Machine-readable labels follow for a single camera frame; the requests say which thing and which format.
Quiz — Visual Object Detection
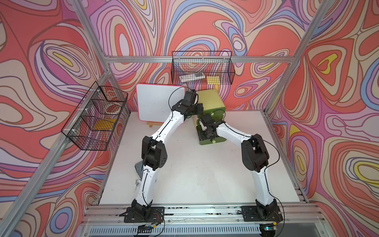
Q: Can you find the yellow green drawer cabinet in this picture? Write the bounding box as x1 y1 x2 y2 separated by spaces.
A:
192 89 226 130

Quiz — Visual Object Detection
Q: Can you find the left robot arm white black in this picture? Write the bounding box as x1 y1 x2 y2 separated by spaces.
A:
131 89 203 216

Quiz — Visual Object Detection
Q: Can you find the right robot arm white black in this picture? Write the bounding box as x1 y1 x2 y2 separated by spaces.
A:
199 114 279 219

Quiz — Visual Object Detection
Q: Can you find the grey remote in back basket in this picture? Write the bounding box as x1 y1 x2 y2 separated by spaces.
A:
179 72 206 83

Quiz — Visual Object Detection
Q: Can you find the pink framed whiteboard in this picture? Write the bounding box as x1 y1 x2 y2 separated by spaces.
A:
136 84 186 123

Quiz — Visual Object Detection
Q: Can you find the yellow sponge in back basket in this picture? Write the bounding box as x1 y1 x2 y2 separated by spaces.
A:
206 76 221 86

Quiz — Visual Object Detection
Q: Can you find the grey felt eraser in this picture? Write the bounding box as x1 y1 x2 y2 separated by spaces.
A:
135 161 143 178

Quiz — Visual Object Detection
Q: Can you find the yellow item in left basket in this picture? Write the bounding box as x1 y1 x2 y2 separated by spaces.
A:
92 118 116 131

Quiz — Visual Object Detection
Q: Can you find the white clip on table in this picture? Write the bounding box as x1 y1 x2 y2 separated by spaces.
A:
135 179 141 191

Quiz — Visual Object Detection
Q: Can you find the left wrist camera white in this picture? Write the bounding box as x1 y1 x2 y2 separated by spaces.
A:
192 89 198 104

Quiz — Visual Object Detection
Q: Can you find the back black wire basket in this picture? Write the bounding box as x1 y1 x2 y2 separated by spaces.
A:
171 49 235 87

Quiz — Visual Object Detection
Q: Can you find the black wire basket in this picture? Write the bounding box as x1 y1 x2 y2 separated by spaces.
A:
61 82 128 151
171 49 235 87

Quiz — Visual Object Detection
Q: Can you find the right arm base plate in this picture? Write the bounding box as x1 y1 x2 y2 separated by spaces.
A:
241 205 284 223

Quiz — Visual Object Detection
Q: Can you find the left black wire basket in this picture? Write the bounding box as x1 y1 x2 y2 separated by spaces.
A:
61 82 128 151

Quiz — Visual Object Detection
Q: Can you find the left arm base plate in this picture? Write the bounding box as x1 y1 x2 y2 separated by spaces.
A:
123 206 165 224

